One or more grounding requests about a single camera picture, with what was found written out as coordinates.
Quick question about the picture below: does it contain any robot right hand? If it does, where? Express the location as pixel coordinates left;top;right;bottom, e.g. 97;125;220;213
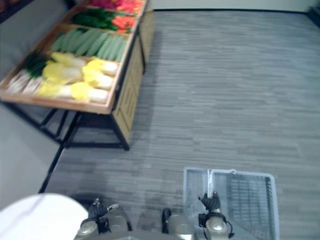
198;190;222;214

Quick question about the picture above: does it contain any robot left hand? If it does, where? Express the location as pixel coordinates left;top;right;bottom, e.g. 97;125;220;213
89;197;120;221

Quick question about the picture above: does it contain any pale blue plastic shopping basket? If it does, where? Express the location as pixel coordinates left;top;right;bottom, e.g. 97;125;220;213
183;166;281;240

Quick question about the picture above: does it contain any pink red vegetable pile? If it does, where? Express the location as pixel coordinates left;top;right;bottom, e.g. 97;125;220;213
88;0;126;11

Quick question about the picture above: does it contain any robot left leg silver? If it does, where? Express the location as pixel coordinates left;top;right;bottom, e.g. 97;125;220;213
107;212;133;234

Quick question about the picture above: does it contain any robot leg silver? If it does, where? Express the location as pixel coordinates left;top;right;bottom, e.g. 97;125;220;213
107;212;133;234
161;207;196;236

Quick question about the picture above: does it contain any robot right leg silver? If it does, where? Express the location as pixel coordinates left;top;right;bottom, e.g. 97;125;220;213
161;207;196;236

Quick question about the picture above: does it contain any white robot body shell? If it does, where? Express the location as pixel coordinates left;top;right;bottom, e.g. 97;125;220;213
0;193;90;240

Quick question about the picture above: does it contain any grey robot waist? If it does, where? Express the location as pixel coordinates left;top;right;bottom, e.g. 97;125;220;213
117;230;201;240

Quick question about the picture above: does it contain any yellow white napa cabbage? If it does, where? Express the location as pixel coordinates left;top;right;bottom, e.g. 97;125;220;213
85;59;119;77
70;82;109;104
36;81;74;99
81;70;114;91
50;51;88;68
41;62;84;85

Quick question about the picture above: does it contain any white radish with green leaves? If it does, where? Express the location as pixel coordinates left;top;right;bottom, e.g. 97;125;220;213
5;51;48;93
21;56;52;95

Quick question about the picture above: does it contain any green cucumber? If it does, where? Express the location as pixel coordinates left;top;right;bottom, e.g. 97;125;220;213
50;34;68;53
105;37;124;61
85;31;111;58
96;35;118;59
115;39;129;62
60;28;82;53
74;28;101;56

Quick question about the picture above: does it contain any orange red pepper pile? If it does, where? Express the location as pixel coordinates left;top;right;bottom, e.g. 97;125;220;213
111;15;136;34

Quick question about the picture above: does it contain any dark green pepper pile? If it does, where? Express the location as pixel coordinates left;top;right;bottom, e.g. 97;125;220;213
71;8;118;31

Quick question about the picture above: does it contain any orange red tomato pile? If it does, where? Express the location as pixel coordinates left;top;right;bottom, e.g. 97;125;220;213
116;0;145;16

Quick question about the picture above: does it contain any wooden produce stand black frame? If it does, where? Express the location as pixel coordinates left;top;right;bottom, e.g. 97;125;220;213
71;0;155;74
0;24;144;152

